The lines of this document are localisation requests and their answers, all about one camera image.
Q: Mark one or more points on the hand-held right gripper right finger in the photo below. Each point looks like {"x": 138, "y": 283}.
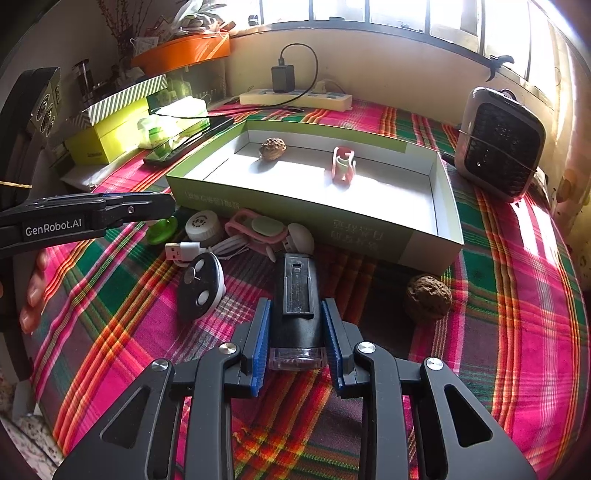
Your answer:
{"x": 332, "y": 341}

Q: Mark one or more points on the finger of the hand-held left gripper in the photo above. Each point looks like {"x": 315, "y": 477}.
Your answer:
{"x": 138, "y": 206}

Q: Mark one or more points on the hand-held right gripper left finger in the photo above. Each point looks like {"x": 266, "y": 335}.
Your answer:
{"x": 261, "y": 346}

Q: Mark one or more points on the green round suction cup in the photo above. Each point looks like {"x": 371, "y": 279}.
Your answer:
{"x": 165, "y": 230}

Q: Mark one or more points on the black round white-rimmed gadget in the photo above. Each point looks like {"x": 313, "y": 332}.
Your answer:
{"x": 203, "y": 286}

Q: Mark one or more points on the brown walnut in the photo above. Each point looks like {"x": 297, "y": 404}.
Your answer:
{"x": 273, "y": 149}
{"x": 427, "y": 300}

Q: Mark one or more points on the white green round cup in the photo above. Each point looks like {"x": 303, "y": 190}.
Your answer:
{"x": 301, "y": 237}

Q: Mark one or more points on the green white cardboard box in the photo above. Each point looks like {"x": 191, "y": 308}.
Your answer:
{"x": 392, "y": 240}

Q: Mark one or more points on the person's left hand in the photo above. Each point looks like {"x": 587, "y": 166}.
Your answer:
{"x": 36, "y": 290}

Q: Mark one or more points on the white wrapped flat package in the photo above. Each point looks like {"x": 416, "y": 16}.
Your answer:
{"x": 87, "y": 177}

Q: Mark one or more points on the yellow-green cardboard box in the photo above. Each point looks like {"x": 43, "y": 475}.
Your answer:
{"x": 106, "y": 138}

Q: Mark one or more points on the black smartphone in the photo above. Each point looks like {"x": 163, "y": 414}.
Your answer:
{"x": 194, "y": 141}

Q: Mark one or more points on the white plastic bag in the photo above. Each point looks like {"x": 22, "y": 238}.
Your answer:
{"x": 180, "y": 110}

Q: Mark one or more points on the small green printed box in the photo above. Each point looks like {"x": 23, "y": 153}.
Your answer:
{"x": 161, "y": 98}

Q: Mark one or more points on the green white striped box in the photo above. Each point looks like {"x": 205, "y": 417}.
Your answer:
{"x": 120, "y": 97}

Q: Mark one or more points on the green bottle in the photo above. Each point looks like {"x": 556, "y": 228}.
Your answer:
{"x": 182, "y": 87}

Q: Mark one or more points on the dark glass jar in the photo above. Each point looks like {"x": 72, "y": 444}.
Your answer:
{"x": 83, "y": 78}

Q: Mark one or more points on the orange tray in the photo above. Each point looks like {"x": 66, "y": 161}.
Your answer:
{"x": 184, "y": 53}

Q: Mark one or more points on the pink plastic clip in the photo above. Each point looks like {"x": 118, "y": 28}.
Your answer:
{"x": 344, "y": 180}

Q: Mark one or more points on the pink green plaid tablecloth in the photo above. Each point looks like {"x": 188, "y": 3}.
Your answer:
{"x": 485, "y": 286}

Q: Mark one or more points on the cream power strip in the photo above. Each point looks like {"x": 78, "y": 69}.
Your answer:
{"x": 258, "y": 97}

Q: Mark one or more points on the dried branches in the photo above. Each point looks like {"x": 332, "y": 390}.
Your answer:
{"x": 121, "y": 27}

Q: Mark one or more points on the black charger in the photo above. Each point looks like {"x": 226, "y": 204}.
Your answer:
{"x": 282, "y": 78}

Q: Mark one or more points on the white artificial flowers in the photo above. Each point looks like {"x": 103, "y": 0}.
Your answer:
{"x": 198, "y": 14}

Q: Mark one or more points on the white plug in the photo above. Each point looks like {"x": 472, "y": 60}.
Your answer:
{"x": 325, "y": 85}

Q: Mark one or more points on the cream patterned curtain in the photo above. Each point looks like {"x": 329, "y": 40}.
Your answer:
{"x": 570, "y": 184}

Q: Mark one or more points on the window with dark frame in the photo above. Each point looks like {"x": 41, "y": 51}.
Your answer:
{"x": 351, "y": 9}

